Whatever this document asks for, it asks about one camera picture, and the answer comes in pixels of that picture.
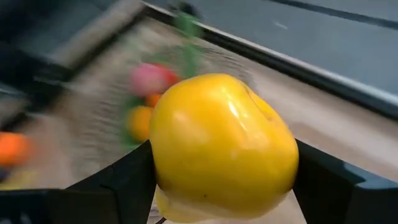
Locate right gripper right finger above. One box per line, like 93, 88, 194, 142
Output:
292, 139, 398, 224

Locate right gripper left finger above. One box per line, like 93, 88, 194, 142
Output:
0, 139, 156, 224

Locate small tangerines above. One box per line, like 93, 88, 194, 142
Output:
126, 94, 162, 143

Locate yellow banana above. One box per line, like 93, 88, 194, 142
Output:
0, 177, 40, 191

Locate square wire basket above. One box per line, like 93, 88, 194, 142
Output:
74, 18, 256, 175

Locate round orange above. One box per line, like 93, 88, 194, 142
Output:
0, 131, 31, 166

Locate pink peach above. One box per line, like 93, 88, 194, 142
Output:
129, 63, 171, 98

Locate red chili pepper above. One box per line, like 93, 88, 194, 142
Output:
155, 63, 181, 88

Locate green long beans bundle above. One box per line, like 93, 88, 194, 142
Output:
119, 11, 206, 149

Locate black aluminium table frame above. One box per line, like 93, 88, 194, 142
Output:
141, 0, 398, 121

